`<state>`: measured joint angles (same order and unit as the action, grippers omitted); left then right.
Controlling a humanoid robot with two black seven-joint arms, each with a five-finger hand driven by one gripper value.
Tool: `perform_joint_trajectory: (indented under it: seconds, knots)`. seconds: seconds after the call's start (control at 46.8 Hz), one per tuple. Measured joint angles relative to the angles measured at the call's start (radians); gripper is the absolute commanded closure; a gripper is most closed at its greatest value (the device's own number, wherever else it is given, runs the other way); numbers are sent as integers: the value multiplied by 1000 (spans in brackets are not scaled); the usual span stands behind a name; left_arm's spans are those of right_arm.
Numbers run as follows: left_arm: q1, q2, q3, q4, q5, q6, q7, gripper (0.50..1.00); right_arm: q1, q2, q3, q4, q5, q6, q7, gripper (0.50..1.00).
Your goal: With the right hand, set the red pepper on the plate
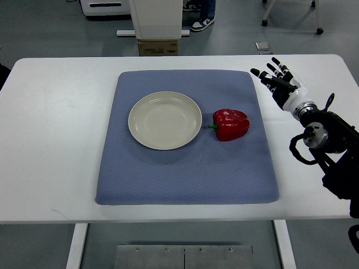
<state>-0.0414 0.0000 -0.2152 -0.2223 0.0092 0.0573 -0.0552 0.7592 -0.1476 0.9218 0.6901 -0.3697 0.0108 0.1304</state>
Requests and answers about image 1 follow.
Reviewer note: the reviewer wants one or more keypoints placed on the right white table leg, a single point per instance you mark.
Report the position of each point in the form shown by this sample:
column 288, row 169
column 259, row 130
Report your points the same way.
column 284, row 244

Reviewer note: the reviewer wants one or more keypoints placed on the blue textured mat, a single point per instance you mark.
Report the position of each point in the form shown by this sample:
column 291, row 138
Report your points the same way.
column 203, row 170

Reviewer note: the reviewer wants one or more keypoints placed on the metal floor plate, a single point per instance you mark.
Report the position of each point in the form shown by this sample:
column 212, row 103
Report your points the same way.
column 262, row 46

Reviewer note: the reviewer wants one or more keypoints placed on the black white sneaker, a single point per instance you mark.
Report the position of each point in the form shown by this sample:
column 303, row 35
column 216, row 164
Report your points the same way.
column 202, row 24
column 191, row 6

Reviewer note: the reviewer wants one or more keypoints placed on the cardboard box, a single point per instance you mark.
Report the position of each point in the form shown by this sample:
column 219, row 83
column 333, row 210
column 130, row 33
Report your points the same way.
column 158, row 47

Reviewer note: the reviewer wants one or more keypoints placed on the red bell pepper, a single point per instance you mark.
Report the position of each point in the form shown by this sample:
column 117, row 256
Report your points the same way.
column 229, row 124

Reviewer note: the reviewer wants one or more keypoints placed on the left white table leg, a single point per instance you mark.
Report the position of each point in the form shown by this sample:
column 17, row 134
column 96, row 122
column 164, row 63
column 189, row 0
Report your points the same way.
column 77, row 246

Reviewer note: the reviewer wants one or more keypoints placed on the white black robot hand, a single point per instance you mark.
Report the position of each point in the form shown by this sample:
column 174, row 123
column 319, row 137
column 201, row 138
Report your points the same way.
column 287, row 91

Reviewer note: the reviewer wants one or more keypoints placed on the white cabinet with handle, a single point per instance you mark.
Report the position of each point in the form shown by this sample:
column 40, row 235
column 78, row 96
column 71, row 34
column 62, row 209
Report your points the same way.
column 105, row 8

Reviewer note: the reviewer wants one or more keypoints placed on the white pedestal column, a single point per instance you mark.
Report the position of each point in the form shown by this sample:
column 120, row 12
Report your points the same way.
column 155, row 20

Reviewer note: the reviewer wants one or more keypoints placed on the white table leg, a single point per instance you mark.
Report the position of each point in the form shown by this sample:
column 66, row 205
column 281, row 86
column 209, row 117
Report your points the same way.
column 77, row 246
column 284, row 244

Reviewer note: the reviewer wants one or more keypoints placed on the cream round plate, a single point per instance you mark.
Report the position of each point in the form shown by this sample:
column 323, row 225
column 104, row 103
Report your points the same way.
column 165, row 120

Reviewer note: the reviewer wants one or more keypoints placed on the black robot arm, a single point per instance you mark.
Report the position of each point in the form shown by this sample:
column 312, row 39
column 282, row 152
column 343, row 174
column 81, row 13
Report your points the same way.
column 332, row 143

